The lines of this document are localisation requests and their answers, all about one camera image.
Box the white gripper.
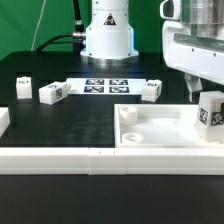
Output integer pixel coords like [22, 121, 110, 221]
[162, 21, 224, 102]

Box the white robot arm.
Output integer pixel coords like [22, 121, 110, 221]
[80, 0, 224, 92]

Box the black cable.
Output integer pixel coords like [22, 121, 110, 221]
[35, 0, 88, 53]

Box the white thin cable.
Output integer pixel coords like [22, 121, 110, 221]
[31, 0, 48, 52]

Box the white square tabletop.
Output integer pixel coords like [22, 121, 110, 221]
[114, 104, 224, 149]

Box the white fiducial marker sheet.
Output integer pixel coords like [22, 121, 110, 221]
[66, 78, 146, 95]

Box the white U-shaped obstacle fence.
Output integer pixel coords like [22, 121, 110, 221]
[0, 107, 224, 176]

